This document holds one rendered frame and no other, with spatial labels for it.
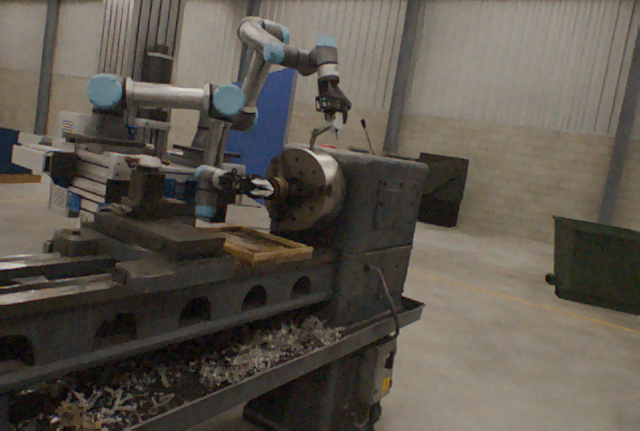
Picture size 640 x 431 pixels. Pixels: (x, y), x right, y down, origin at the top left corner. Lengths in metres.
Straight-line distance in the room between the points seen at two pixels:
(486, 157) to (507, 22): 3.06
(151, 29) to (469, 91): 10.27
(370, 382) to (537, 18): 10.65
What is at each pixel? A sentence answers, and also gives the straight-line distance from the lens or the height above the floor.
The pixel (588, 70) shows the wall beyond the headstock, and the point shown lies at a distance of 11.81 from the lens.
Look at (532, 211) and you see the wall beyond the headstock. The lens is 11.57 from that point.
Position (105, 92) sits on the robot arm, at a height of 1.32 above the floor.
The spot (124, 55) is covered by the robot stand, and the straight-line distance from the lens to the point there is 2.23.
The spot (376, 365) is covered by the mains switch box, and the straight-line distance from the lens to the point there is 2.23.
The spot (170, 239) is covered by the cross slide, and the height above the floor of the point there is 0.97.
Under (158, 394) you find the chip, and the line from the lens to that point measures 1.45.
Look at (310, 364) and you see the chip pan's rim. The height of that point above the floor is 0.55.
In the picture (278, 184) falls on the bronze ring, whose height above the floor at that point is 1.10.
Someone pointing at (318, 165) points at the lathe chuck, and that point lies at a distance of 1.76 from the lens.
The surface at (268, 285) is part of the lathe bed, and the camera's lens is 1.61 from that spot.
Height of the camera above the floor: 1.25
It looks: 5 degrees down
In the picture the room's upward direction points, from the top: 9 degrees clockwise
